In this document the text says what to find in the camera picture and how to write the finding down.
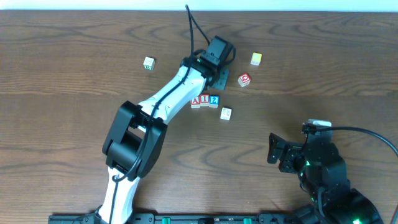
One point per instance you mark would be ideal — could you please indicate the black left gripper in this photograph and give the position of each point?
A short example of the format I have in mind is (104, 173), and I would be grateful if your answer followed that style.
(221, 78)

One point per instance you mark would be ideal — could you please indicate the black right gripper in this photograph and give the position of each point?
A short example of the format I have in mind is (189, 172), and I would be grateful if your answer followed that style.
(286, 154)

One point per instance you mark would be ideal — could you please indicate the blue number 2 block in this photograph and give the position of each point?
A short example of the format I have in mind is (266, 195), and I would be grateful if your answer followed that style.
(214, 101)

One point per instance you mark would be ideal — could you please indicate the red letter I block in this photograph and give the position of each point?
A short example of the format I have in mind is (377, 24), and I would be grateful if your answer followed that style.
(204, 100)

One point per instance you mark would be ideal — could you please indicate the red letter A block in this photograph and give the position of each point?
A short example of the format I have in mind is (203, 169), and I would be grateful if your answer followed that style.
(195, 102)

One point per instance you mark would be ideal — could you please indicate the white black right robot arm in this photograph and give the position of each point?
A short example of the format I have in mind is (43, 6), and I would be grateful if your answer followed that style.
(344, 205)

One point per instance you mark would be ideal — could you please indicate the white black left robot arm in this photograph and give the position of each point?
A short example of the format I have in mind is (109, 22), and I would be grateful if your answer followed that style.
(137, 133)

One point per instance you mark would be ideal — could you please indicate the red letter Q block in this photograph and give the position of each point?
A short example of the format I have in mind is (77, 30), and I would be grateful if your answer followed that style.
(244, 80)

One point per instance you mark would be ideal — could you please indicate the white blue-sided block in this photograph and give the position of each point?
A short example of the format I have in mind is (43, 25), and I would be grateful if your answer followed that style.
(225, 113)

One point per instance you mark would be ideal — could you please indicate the yellow far block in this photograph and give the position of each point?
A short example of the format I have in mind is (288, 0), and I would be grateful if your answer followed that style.
(256, 59)

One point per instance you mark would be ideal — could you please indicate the green letter R block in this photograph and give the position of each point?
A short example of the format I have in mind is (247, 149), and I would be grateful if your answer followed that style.
(149, 63)

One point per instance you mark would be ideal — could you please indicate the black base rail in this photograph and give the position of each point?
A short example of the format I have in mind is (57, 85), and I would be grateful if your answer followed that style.
(149, 218)

